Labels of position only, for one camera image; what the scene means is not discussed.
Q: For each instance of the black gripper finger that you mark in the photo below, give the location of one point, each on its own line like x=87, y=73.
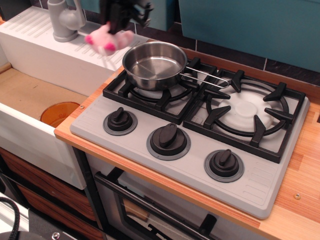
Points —
x=118, y=20
x=104, y=7

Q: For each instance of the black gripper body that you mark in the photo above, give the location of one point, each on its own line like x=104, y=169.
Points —
x=140, y=9

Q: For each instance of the pink stuffed pig toy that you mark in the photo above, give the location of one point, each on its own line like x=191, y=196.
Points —
x=105, y=44

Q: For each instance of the stainless steel pan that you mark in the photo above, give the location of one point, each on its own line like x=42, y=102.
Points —
x=157, y=66

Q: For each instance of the black left stove knob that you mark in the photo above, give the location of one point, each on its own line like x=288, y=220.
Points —
x=120, y=122

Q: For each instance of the black stove knob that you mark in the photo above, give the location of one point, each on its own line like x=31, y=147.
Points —
x=120, y=122
x=224, y=166
x=168, y=143

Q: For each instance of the black middle stove knob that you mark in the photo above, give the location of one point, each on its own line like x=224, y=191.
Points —
x=168, y=143

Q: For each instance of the grey toy stove top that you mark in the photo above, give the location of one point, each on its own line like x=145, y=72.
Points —
x=254, y=193

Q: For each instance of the black right stove knob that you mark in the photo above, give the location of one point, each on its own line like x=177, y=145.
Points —
x=224, y=166

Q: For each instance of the grey toy faucet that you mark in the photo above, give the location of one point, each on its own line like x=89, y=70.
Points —
x=65, y=22

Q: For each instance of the white toy sink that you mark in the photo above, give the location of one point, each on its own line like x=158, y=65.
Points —
x=37, y=72

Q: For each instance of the black left burner grate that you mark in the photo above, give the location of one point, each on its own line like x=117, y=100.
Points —
x=172, y=104

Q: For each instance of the black burner grate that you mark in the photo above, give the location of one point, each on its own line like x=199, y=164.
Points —
x=258, y=117
x=172, y=104

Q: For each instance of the black right burner grate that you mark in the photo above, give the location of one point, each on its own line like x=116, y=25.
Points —
x=258, y=117

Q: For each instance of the wooden drawer fronts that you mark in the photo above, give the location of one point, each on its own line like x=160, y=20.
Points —
x=44, y=193

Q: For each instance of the oven door with handle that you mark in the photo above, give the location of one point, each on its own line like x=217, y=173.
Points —
x=111, y=182

